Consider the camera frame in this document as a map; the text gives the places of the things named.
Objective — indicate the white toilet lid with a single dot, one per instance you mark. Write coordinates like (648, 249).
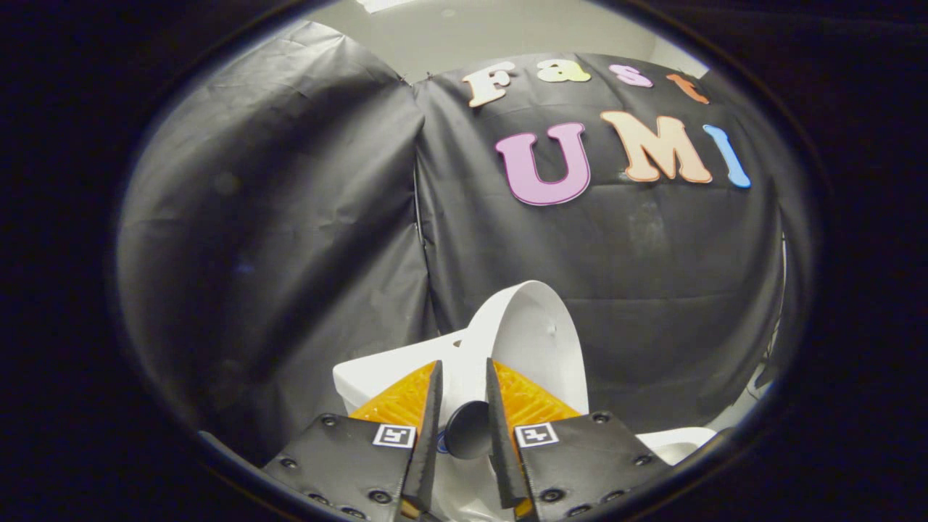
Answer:
(533, 333)

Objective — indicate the ceiling light panel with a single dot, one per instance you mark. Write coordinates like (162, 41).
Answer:
(380, 4)

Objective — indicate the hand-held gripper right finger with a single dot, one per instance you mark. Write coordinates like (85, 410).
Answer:
(502, 442)

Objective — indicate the black backdrop cloth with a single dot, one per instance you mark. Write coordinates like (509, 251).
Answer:
(290, 217)

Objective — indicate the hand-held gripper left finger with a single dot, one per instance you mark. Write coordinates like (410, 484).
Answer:
(429, 435)

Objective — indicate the white toilet with tank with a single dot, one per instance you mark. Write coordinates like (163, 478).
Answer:
(377, 377)

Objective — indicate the black round lid knob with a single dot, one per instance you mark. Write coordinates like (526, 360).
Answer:
(467, 429)

